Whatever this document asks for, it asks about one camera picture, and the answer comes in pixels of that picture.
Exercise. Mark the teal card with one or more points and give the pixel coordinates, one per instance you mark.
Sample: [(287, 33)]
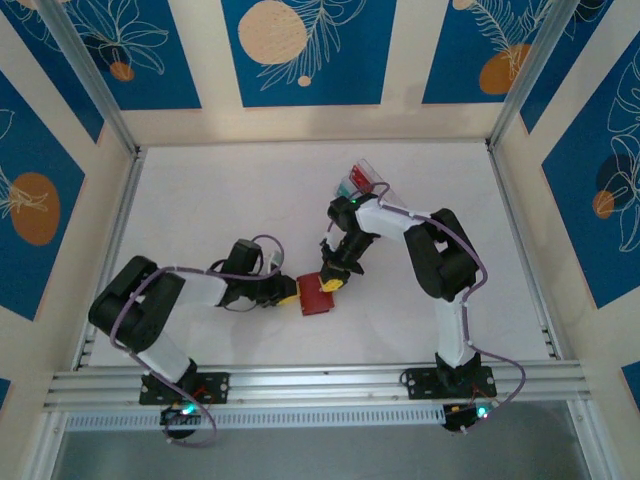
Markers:
[(344, 188)]

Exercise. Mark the clear plastic card box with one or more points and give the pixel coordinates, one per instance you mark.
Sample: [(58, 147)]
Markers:
[(385, 180)]

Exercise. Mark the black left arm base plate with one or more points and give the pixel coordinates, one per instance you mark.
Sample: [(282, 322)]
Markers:
[(220, 385)]

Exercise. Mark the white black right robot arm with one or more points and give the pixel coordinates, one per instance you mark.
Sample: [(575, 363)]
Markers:
[(385, 220)]

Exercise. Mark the aluminium side rail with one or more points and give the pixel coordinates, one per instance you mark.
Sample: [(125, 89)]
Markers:
[(122, 210), (516, 225)]

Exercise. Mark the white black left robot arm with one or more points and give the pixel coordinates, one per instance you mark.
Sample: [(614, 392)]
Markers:
[(200, 287)]

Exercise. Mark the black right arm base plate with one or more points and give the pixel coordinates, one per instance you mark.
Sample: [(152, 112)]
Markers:
[(420, 382)]

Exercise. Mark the red card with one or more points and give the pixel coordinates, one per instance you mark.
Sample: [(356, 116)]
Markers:
[(362, 177)]

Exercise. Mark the aluminium frame bar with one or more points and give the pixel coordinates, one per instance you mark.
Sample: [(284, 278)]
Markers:
[(47, 450), (587, 445)]

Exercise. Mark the aluminium frame post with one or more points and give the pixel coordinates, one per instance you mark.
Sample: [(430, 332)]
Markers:
[(92, 75), (527, 75)]

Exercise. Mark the red card holder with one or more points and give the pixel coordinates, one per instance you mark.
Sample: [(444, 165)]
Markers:
[(312, 300)]

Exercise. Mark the black controller board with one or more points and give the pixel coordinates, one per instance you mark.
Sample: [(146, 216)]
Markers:
[(175, 417), (457, 420)]

